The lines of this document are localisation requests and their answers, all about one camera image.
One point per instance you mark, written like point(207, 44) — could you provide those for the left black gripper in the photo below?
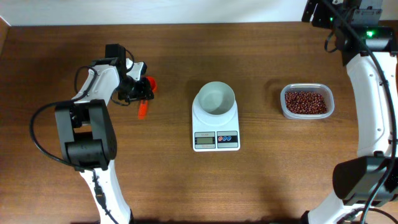
point(144, 90)

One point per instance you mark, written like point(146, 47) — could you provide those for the orange measuring scoop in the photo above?
point(143, 107)

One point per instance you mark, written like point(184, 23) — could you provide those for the white bowl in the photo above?
point(216, 98)

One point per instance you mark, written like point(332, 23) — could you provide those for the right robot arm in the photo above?
point(369, 54)

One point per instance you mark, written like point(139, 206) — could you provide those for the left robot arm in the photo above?
point(86, 134)

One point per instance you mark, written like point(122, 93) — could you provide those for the white digital kitchen scale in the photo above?
point(215, 132)

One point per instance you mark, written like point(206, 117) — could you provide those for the red beans in container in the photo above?
point(304, 102)

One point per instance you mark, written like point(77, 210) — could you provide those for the clear plastic container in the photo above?
point(310, 87)

